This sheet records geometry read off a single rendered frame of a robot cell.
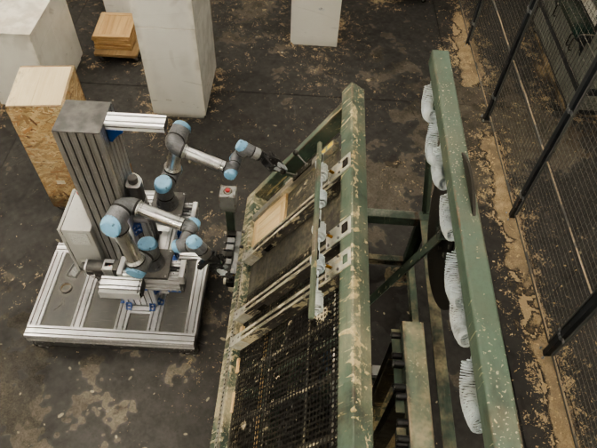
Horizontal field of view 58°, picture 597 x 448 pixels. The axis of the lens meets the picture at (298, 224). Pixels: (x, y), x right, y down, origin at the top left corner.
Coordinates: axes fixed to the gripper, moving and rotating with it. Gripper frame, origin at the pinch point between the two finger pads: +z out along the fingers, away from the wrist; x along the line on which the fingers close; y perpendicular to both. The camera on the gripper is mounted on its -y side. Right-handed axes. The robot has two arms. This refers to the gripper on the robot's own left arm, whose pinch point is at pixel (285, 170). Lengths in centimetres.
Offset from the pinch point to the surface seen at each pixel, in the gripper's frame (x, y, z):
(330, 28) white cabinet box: -43, 356, 92
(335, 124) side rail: -40.0, 8.5, 13.0
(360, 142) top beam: -52, -42, 9
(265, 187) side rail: 34, 36, 10
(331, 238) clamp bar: -17, -92, 2
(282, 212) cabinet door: 23.8, -10.2, 11.1
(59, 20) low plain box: 98, 320, -174
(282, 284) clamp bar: 30, -77, 6
